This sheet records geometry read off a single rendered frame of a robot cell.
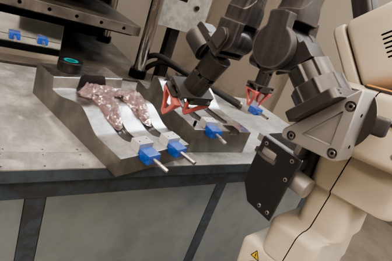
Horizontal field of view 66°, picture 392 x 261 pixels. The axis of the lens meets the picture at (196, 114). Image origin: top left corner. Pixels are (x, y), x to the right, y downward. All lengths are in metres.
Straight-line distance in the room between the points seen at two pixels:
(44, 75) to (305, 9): 0.82
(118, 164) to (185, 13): 1.21
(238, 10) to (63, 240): 0.81
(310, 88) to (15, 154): 0.67
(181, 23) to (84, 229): 1.23
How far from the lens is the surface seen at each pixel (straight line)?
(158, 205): 1.09
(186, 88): 0.70
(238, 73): 4.26
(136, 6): 4.16
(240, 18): 0.62
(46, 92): 1.08
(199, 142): 1.02
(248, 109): 1.28
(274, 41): 0.53
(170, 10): 1.78
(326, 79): 0.50
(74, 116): 0.94
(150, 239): 1.20
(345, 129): 0.49
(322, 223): 0.73
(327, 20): 3.65
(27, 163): 0.81
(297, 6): 0.55
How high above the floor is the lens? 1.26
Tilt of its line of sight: 20 degrees down
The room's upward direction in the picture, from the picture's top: 20 degrees clockwise
